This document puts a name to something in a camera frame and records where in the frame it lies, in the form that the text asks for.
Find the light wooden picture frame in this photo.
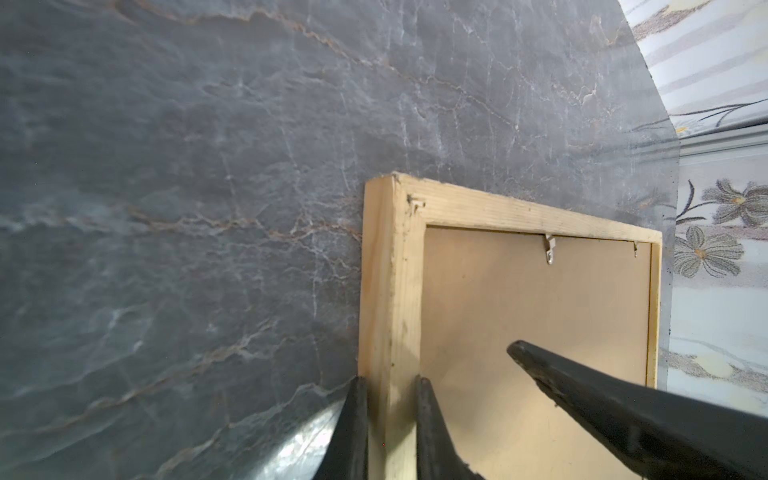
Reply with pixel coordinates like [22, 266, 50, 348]
[358, 172, 663, 479]

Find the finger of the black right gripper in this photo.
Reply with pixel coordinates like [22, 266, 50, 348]
[507, 341, 767, 479]

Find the aluminium corner post right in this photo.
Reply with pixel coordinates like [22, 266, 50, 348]
[680, 122, 767, 157]

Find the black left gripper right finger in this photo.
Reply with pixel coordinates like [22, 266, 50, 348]
[415, 376, 482, 480]

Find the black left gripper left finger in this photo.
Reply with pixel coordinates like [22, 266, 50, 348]
[313, 376, 368, 480]

